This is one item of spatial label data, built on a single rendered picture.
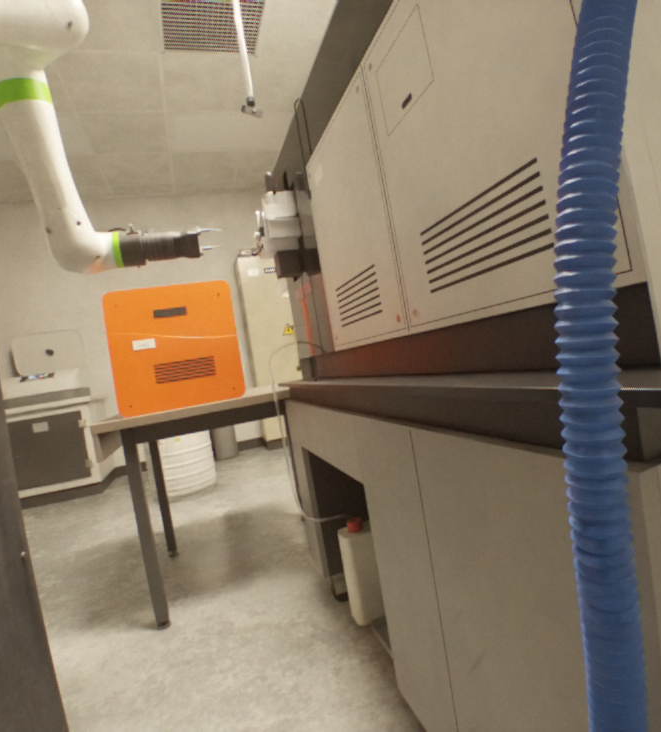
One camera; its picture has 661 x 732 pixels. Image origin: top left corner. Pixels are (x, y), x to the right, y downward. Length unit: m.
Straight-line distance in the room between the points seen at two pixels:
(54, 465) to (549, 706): 3.92
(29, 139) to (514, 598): 1.16
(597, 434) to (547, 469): 0.13
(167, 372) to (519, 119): 1.32
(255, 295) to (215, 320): 2.81
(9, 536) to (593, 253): 0.79
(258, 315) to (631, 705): 4.17
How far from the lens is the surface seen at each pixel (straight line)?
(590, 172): 0.30
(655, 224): 0.41
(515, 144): 0.50
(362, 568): 1.38
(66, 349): 4.63
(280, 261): 1.25
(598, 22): 0.36
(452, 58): 0.60
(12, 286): 5.03
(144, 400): 1.56
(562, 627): 0.47
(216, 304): 1.58
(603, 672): 0.35
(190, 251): 1.23
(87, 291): 4.83
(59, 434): 4.12
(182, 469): 3.15
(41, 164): 1.13
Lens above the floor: 0.79
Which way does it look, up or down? 1 degrees up
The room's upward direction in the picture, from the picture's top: 10 degrees counter-clockwise
